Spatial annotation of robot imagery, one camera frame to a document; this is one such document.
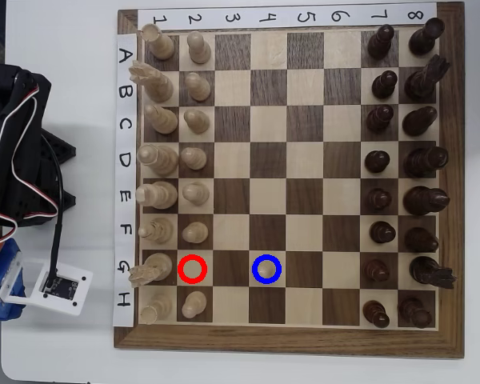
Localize dark wooden knight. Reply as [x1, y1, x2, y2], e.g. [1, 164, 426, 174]
[408, 255, 458, 290]
[403, 54, 451, 102]

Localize light wooden rook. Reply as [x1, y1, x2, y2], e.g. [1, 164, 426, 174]
[140, 22, 176, 62]
[138, 294, 173, 325]

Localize wooden chessboard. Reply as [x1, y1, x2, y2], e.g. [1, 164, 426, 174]
[113, 2, 466, 360]

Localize dark wooden bishop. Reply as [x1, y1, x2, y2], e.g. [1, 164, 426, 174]
[402, 106, 439, 138]
[403, 226, 440, 254]

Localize light wooden knight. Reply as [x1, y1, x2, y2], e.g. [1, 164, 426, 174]
[127, 59, 174, 103]
[127, 251, 174, 289]

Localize light wooden bishop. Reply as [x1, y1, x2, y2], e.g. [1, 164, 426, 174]
[143, 103, 180, 135]
[138, 217, 174, 246]

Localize dark wooden pawn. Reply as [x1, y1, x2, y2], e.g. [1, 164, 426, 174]
[369, 221, 397, 245]
[370, 70, 399, 101]
[366, 23, 396, 61]
[363, 149, 391, 174]
[362, 258, 390, 284]
[362, 299, 391, 330]
[366, 187, 394, 213]
[366, 104, 395, 134]

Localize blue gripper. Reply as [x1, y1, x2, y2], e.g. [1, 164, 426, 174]
[0, 238, 26, 321]

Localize paper strip with letters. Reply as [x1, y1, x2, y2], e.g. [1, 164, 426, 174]
[112, 33, 139, 328]

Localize white camera mount with board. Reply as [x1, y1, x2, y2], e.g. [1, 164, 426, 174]
[0, 258, 94, 318]

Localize dark wooden rook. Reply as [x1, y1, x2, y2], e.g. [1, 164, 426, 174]
[397, 296, 434, 330]
[407, 16, 446, 57]

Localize dark wooden queen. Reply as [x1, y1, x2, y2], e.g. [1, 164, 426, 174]
[402, 146, 450, 179]

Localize dark wooden king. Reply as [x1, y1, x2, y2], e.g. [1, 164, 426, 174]
[402, 186, 451, 217]

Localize light wooden pawn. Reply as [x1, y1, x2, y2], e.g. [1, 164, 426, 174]
[182, 221, 210, 244]
[179, 146, 208, 171]
[182, 108, 210, 135]
[183, 71, 212, 102]
[181, 290, 208, 320]
[186, 30, 213, 65]
[182, 182, 211, 207]
[258, 258, 277, 280]

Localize black camera cable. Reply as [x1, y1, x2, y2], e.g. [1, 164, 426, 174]
[39, 131, 65, 281]

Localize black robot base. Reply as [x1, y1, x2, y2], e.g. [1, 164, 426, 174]
[39, 127, 78, 213]

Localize paper strip with numbers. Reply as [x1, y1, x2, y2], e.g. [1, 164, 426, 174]
[137, 2, 438, 30]

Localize white red black servo cable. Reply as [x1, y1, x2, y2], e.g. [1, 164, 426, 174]
[0, 82, 41, 173]
[0, 95, 61, 251]

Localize light wooden king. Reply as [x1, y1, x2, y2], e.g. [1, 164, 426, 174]
[134, 180, 179, 210]

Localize light wooden queen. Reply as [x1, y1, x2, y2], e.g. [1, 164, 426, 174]
[136, 142, 180, 177]

